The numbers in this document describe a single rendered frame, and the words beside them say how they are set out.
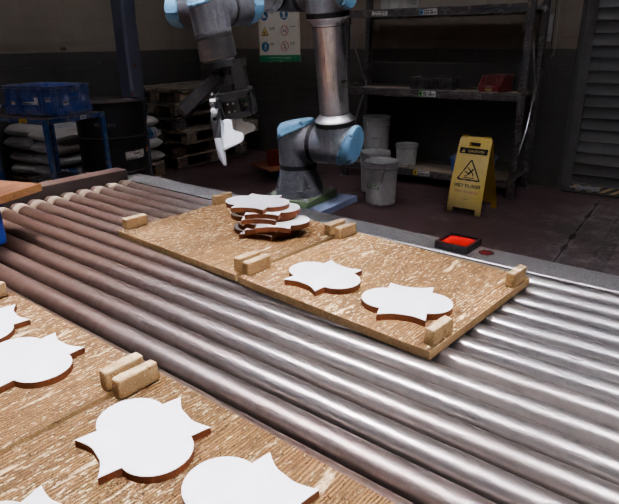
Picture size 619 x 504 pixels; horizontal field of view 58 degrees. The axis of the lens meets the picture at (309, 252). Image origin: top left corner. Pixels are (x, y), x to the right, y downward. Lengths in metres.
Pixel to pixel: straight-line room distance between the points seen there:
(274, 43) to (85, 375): 6.47
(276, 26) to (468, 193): 3.39
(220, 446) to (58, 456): 0.17
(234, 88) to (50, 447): 0.77
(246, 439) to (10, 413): 0.29
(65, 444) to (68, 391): 0.11
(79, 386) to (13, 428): 0.09
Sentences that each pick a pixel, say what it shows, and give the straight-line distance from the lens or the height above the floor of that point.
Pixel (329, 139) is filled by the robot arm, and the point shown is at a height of 1.08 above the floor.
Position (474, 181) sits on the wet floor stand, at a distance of 4.73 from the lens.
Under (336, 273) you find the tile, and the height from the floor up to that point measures 0.95.
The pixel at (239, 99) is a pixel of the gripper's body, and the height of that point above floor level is 1.23.
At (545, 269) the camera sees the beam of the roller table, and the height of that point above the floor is 0.92.
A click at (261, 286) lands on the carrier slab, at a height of 0.93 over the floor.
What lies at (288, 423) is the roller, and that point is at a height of 0.91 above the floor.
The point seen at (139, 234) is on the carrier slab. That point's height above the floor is 0.94.
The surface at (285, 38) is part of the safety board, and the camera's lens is 7.01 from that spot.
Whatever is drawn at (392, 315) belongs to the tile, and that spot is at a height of 0.94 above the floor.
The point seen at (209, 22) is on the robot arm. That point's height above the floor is 1.38.
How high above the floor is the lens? 1.35
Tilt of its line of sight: 21 degrees down
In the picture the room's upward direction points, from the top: 1 degrees counter-clockwise
